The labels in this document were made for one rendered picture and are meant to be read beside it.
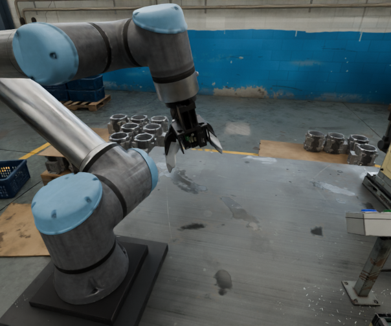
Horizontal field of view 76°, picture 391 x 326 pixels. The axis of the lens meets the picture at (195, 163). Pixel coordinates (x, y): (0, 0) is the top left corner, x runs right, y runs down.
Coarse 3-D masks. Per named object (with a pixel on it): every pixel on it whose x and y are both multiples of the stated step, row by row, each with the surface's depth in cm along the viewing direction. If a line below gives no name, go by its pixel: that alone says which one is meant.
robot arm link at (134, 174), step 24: (0, 96) 72; (24, 96) 70; (48, 96) 73; (24, 120) 73; (48, 120) 70; (72, 120) 72; (72, 144) 69; (96, 144) 71; (96, 168) 67; (120, 168) 67; (144, 168) 72; (120, 192) 63; (144, 192) 71
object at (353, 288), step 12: (384, 240) 58; (372, 252) 62; (384, 252) 60; (372, 264) 62; (384, 264) 61; (360, 276) 67; (372, 276) 64; (348, 288) 70; (360, 288) 67; (360, 300) 67; (372, 300) 67
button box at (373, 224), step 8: (352, 216) 59; (360, 216) 56; (368, 216) 55; (376, 216) 55; (384, 216) 55; (352, 224) 59; (360, 224) 56; (368, 224) 54; (376, 224) 54; (384, 224) 54; (352, 232) 59; (360, 232) 56; (368, 232) 54; (376, 232) 54; (384, 232) 54
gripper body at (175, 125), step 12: (192, 96) 53; (180, 108) 51; (192, 108) 52; (180, 120) 55; (192, 120) 56; (204, 120) 57; (180, 132) 56; (192, 132) 56; (204, 132) 56; (180, 144) 56; (192, 144) 57; (204, 144) 58
